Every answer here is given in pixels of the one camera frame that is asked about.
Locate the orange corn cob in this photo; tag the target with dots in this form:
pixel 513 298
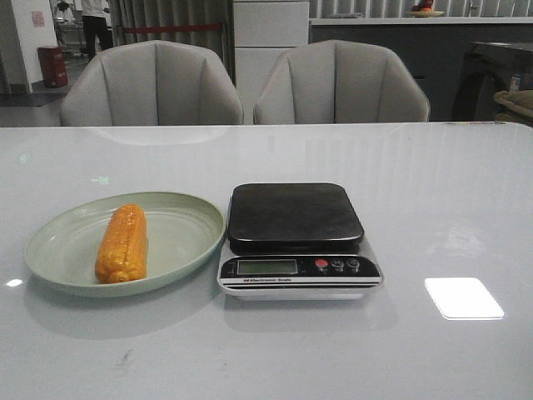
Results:
pixel 122 255

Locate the black silver kitchen scale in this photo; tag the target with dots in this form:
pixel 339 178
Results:
pixel 296 241

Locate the right grey upholstered chair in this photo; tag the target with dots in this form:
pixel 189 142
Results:
pixel 337 81

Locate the grey upholstered chair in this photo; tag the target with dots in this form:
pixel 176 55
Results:
pixel 154 83
pixel 337 81

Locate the light green plate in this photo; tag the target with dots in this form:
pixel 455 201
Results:
pixel 183 231

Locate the left grey upholstered chair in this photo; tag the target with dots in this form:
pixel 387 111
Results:
pixel 154 83

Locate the white cabinet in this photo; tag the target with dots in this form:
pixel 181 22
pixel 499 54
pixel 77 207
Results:
pixel 263 30

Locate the red barrier belt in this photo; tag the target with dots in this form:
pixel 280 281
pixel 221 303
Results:
pixel 175 29

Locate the dark grey counter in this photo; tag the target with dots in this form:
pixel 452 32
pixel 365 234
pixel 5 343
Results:
pixel 432 47

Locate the fruit bowl on counter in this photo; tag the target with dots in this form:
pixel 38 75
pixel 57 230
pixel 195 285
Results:
pixel 424 9

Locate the person in black trousers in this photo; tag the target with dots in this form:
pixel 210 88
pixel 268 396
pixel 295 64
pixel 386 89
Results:
pixel 94 23

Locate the red trash bin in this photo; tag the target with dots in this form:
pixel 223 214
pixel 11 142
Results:
pixel 54 74

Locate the dark glossy appliance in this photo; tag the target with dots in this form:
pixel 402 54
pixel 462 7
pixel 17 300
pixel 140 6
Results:
pixel 488 68

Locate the beige cushion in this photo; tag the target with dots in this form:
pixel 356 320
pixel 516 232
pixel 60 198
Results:
pixel 515 107

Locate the pink wall notice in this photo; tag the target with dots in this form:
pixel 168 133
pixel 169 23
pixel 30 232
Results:
pixel 38 20

